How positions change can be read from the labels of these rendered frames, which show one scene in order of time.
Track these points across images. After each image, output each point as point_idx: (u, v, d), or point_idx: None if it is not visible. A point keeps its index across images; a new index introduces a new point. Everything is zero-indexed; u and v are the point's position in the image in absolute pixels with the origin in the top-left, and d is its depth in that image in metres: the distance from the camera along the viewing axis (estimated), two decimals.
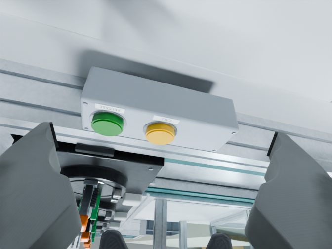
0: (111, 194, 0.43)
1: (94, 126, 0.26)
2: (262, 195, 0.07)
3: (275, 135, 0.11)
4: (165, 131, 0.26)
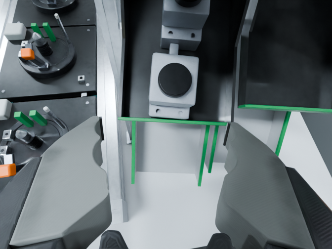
0: (13, 139, 0.42)
1: None
2: (227, 186, 0.07)
3: (228, 125, 0.12)
4: None
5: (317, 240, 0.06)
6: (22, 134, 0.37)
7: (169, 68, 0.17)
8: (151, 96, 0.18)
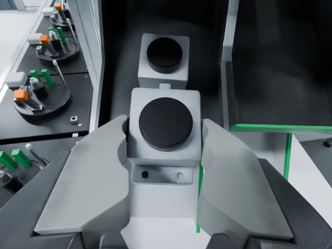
0: None
1: None
2: (206, 184, 0.08)
3: (201, 122, 0.12)
4: None
5: (293, 226, 0.06)
6: None
7: (156, 105, 0.11)
8: (130, 150, 0.11)
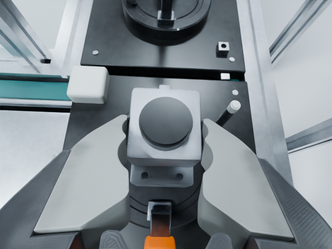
0: None
1: None
2: (206, 184, 0.08)
3: (201, 122, 0.12)
4: None
5: (293, 226, 0.06)
6: None
7: (156, 104, 0.11)
8: (130, 149, 0.11)
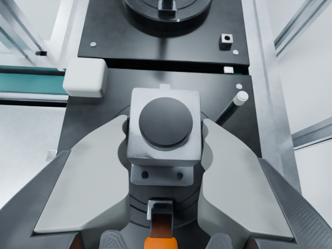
0: None
1: None
2: (206, 184, 0.08)
3: (201, 122, 0.12)
4: None
5: (293, 226, 0.06)
6: None
7: (156, 105, 0.11)
8: (130, 150, 0.11)
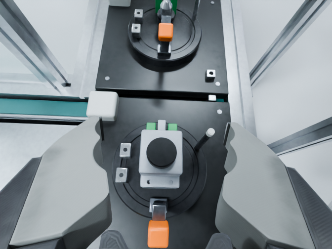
0: (130, 157, 0.29)
1: None
2: (227, 186, 0.07)
3: (228, 125, 0.12)
4: None
5: (317, 240, 0.06)
6: None
7: (156, 143, 0.20)
8: (141, 168, 0.20)
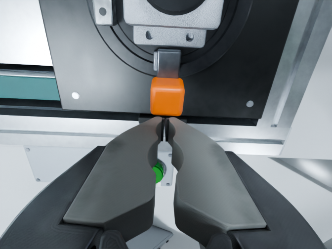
0: None
1: (161, 167, 0.28)
2: (181, 185, 0.07)
3: (167, 121, 0.12)
4: None
5: (264, 213, 0.07)
6: None
7: None
8: (128, 13, 0.09)
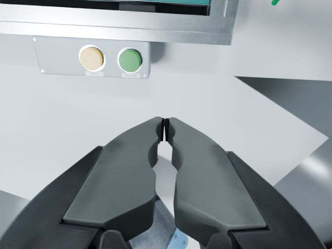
0: None
1: (139, 55, 0.36)
2: (181, 185, 0.07)
3: (167, 121, 0.12)
4: (90, 69, 0.37)
5: (264, 213, 0.07)
6: None
7: None
8: None
